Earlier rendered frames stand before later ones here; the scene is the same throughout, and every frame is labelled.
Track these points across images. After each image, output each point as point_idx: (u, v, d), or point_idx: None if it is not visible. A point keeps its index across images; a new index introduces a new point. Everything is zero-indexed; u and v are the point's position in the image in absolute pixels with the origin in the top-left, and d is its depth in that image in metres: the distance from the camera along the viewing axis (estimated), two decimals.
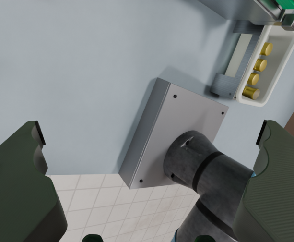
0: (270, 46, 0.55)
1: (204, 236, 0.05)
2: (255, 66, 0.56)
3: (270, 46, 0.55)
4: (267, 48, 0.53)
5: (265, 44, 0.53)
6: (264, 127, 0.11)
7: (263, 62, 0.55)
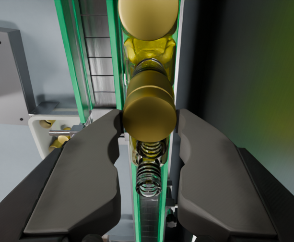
0: (171, 101, 0.12)
1: (204, 236, 0.05)
2: None
3: (170, 100, 0.12)
4: (132, 122, 0.12)
5: (124, 105, 0.12)
6: (178, 116, 0.12)
7: None
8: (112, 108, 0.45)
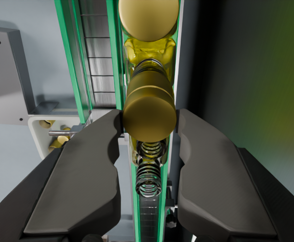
0: (171, 101, 0.12)
1: (204, 236, 0.05)
2: None
3: (170, 100, 0.12)
4: (132, 122, 0.12)
5: (124, 105, 0.12)
6: (178, 116, 0.12)
7: None
8: (112, 109, 0.45)
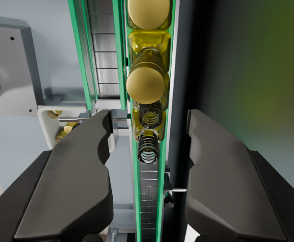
0: (161, 71, 0.16)
1: (204, 236, 0.05)
2: None
3: (160, 71, 0.16)
4: (133, 88, 0.16)
5: (127, 76, 0.17)
6: (190, 116, 0.12)
7: None
8: (115, 99, 0.50)
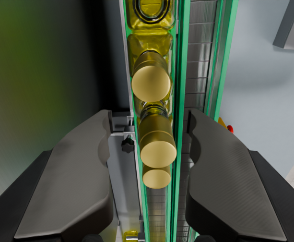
0: (144, 160, 0.19)
1: (204, 236, 0.05)
2: (167, 71, 0.17)
3: (145, 160, 0.19)
4: (170, 153, 0.17)
5: (174, 154, 0.18)
6: (190, 116, 0.12)
7: (159, 94, 0.17)
8: None
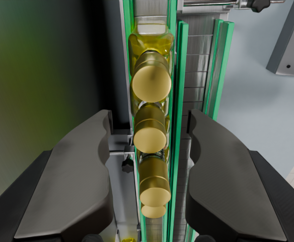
0: (143, 199, 0.22)
1: (204, 236, 0.05)
2: (163, 127, 0.20)
3: (144, 199, 0.22)
4: (165, 197, 0.20)
5: (169, 196, 0.21)
6: (190, 116, 0.12)
7: (157, 148, 0.20)
8: (195, 13, 0.38)
